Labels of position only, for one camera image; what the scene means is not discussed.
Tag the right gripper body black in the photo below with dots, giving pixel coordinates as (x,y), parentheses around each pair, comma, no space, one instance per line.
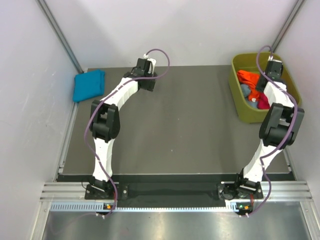
(262,76)

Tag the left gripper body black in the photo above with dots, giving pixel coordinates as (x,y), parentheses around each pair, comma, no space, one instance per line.
(149,84)

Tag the red t shirt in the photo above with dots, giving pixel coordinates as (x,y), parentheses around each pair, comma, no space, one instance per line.
(263,103)

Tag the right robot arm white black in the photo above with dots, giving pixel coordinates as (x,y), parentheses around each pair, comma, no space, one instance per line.
(278,130)

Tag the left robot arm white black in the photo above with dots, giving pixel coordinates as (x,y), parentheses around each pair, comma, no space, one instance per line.
(105,125)

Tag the orange t shirt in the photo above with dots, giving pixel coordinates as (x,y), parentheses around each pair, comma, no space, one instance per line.
(250,79)

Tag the olive green plastic bin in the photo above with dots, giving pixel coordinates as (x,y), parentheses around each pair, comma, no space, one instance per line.
(246,113)

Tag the grey blue t shirt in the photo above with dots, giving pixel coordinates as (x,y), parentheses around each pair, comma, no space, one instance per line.
(246,91)

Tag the folded blue t shirt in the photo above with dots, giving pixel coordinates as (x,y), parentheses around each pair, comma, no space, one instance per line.
(88,85)

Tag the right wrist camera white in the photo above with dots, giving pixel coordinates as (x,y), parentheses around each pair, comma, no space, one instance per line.
(274,62)

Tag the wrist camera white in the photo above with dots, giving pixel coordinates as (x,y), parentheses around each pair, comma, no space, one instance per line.
(274,62)
(151,64)

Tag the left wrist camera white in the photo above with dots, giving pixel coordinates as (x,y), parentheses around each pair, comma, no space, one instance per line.
(151,64)

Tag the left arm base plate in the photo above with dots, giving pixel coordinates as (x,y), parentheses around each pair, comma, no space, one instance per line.
(122,192)

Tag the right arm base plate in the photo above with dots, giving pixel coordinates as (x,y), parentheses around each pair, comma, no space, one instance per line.
(240,191)

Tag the slotted cable duct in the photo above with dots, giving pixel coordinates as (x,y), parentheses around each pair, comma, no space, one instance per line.
(101,207)

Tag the aluminium frame rail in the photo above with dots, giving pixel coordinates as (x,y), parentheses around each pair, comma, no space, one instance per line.
(281,191)

